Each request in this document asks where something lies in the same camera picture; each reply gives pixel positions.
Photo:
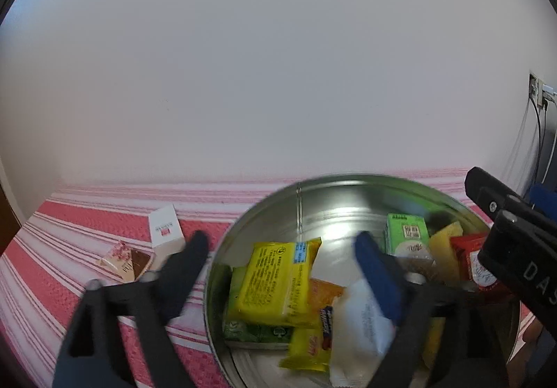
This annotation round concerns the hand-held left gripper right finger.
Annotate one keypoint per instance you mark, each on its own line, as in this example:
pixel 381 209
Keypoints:
pixel 378 279

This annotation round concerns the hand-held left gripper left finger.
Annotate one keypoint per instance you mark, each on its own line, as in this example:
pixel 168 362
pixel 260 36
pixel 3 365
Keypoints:
pixel 182 270

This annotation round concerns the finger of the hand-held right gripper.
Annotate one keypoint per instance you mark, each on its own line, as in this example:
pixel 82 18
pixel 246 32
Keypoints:
pixel 478 179
pixel 494 205

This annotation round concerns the white packet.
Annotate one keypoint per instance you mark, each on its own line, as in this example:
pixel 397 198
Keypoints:
pixel 357 335

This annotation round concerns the light green tissue pack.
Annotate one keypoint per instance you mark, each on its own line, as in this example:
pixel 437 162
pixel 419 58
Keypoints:
pixel 248 329

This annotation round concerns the round metal tin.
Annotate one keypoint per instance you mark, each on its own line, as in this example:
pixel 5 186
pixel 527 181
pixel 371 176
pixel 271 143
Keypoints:
pixel 330 205

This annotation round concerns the white box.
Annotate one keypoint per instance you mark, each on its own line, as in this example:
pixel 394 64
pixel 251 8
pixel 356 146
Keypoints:
pixel 165 231

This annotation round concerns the brown snack packet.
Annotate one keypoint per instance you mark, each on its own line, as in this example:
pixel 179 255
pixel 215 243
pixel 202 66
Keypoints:
pixel 424 266

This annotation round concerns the blue object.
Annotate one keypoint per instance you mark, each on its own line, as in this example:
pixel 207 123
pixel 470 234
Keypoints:
pixel 541 198

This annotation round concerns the red packet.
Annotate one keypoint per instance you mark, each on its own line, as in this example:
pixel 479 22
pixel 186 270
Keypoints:
pixel 468 248

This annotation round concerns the orange packet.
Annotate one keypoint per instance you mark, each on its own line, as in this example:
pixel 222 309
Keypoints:
pixel 326 292

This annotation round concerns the pink and brown box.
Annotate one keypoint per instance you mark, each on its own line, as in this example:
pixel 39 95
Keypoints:
pixel 126 261

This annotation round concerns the yellow packet at right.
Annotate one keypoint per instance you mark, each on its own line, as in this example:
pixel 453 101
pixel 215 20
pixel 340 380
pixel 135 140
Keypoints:
pixel 444 248

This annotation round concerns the large yellow packet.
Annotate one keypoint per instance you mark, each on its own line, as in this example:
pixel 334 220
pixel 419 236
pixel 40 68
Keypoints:
pixel 270 283

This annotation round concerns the small yellow snack packet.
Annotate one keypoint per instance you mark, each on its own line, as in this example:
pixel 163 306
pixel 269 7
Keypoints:
pixel 304 349

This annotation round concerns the white charger plug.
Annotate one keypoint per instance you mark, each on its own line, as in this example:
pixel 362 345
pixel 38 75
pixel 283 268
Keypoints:
pixel 548 93

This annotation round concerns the red striped bedsheet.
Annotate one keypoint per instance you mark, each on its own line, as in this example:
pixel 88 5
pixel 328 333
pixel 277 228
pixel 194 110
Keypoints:
pixel 87 214

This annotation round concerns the wall socket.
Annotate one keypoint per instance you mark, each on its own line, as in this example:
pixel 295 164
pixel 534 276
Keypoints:
pixel 533 85

